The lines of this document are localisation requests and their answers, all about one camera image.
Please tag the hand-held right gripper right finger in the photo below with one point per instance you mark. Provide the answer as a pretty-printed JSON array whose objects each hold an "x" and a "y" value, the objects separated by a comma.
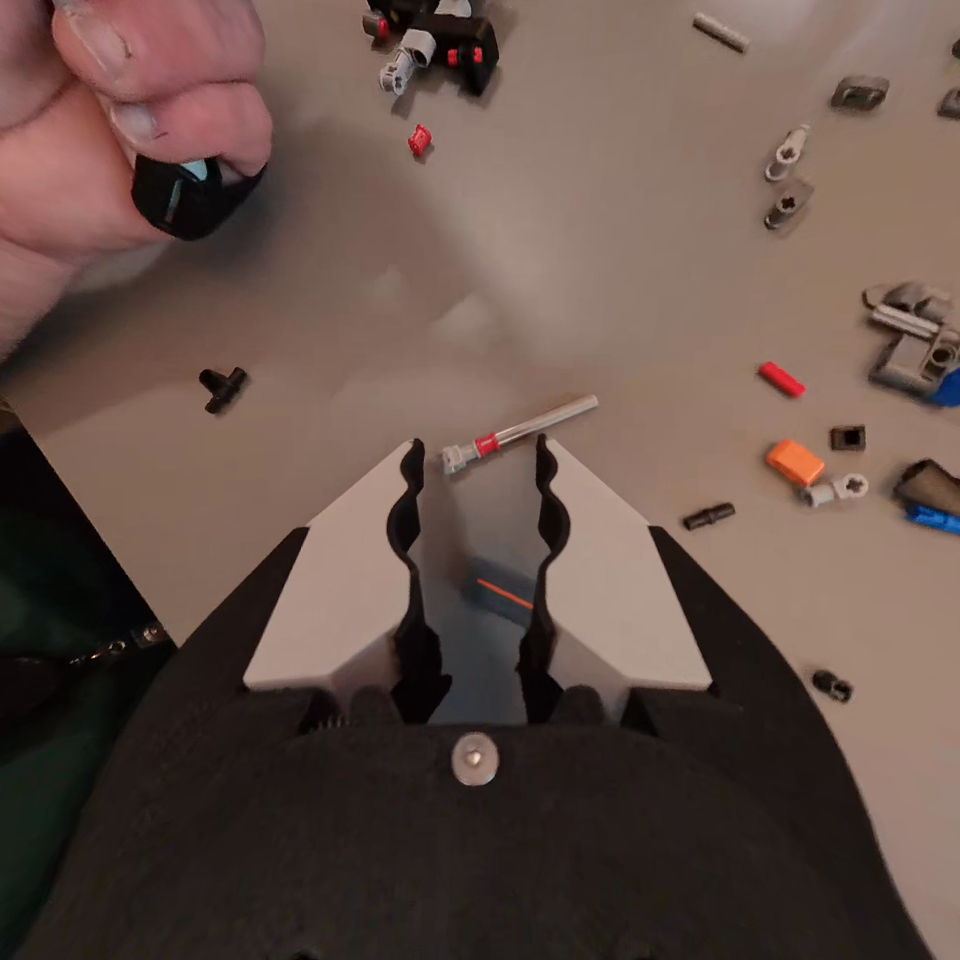
[{"x": 622, "y": 607}]

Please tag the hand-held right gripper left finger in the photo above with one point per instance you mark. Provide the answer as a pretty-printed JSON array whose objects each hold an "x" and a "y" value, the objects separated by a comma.
[{"x": 330, "y": 607}]

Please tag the metal axle with red bush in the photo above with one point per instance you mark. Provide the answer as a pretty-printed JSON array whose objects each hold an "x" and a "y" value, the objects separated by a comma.
[{"x": 517, "y": 435}]

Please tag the black T-shaped lego pin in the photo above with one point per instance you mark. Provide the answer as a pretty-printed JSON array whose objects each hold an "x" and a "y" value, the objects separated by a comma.
[{"x": 223, "y": 388}]

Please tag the short black lego pin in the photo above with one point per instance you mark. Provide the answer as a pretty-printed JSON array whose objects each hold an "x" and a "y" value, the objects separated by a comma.
[{"x": 831, "y": 685}]

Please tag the orange lego piece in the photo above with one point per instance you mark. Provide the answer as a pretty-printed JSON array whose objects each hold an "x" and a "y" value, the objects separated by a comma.
[{"x": 795, "y": 461}]

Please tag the small red lego bush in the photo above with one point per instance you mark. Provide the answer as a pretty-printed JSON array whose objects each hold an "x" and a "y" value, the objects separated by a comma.
[{"x": 420, "y": 140}]

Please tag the small light grey lego connector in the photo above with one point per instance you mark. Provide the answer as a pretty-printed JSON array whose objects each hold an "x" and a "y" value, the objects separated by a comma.
[{"x": 834, "y": 489}]

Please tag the black square lego piece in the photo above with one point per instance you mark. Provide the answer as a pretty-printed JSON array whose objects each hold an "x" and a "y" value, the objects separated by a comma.
[{"x": 847, "y": 437}]

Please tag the black grey lego module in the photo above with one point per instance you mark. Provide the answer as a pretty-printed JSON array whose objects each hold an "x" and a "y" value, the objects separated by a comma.
[{"x": 450, "y": 37}]

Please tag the blue lego piece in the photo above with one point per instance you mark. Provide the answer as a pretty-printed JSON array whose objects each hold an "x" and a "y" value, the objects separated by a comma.
[{"x": 934, "y": 519}]

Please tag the black curved lego panel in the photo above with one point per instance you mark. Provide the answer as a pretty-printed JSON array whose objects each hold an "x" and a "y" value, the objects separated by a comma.
[{"x": 930, "y": 484}]

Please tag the dark grey lego axle connector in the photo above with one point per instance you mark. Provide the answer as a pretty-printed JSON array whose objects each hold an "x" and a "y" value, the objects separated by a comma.
[{"x": 787, "y": 204}]

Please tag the light grey lego axle connector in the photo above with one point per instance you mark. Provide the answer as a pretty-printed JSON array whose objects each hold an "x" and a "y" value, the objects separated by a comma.
[{"x": 787, "y": 154}]

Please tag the light grey lego axle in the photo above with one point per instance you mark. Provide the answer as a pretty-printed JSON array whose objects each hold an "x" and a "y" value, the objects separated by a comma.
[{"x": 720, "y": 31}]

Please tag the dark grey lego liftarm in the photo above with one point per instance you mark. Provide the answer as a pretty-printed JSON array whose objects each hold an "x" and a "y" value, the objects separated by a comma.
[{"x": 951, "y": 103}]

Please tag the person's left hand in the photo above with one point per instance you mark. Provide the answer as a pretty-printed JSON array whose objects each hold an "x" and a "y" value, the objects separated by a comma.
[{"x": 75, "y": 150}]

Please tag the dark tile with orange stripe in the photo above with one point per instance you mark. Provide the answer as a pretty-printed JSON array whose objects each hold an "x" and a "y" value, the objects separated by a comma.
[{"x": 502, "y": 592}]

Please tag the red pin piece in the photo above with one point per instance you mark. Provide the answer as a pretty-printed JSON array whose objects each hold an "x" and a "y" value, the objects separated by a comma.
[{"x": 781, "y": 379}]

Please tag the person's green shirt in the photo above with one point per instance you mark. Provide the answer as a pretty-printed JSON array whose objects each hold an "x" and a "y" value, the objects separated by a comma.
[{"x": 45, "y": 750}]

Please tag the grey lego frame assembly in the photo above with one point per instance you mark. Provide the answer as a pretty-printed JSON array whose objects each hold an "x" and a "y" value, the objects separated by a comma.
[{"x": 911, "y": 337}]

